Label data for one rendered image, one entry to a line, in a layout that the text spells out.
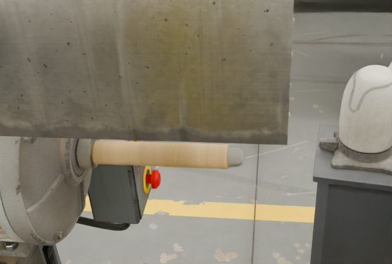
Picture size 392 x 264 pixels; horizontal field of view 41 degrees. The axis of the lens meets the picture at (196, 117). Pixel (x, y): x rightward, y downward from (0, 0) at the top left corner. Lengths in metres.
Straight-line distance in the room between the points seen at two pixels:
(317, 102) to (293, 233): 1.10
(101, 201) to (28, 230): 0.40
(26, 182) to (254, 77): 0.32
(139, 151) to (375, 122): 0.91
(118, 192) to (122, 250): 1.30
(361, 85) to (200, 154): 0.85
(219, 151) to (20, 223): 0.26
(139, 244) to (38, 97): 1.86
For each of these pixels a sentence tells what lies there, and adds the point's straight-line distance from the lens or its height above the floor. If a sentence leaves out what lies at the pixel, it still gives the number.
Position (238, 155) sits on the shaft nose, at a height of 1.26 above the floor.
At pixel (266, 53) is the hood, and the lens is 0.43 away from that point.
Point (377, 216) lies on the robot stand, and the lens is 1.63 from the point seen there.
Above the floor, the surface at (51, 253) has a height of 0.85.
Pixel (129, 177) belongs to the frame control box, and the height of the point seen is 1.04.
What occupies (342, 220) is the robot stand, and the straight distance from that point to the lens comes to 1.64.
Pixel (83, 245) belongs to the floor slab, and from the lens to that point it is 2.37.
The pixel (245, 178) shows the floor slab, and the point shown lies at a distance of 2.59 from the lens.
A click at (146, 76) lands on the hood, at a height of 1.46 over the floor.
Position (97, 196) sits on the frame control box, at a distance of 1.05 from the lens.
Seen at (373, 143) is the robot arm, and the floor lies 0.80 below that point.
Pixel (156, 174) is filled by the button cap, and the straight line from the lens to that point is 1.08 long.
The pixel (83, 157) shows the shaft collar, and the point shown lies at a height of 1.26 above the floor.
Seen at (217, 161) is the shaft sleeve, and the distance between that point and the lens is 0.67.
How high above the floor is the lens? 1.67
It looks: 33 degrees down
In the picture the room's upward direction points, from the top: 4 degrees counter-clockwise
